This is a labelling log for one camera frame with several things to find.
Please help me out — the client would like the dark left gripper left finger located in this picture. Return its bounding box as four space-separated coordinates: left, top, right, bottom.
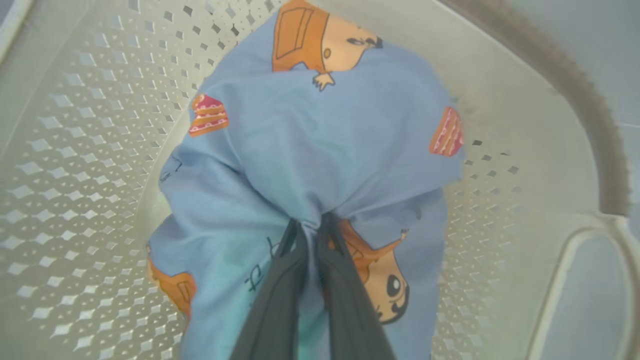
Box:
229 218 308 360

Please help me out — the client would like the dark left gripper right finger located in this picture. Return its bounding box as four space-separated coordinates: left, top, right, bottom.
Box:
317 212 398 360

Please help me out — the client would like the blue cartoon print garment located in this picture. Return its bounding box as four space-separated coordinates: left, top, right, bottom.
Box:
146 0 466 360

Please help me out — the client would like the cream laundry basket brown rim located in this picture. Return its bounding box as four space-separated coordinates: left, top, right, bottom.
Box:
0 0 640 360

